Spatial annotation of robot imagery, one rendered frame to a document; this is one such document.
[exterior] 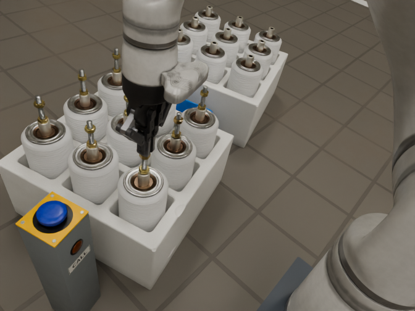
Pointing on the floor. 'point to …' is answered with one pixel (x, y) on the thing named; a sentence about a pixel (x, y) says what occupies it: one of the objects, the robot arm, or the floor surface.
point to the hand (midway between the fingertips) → (146, 144)
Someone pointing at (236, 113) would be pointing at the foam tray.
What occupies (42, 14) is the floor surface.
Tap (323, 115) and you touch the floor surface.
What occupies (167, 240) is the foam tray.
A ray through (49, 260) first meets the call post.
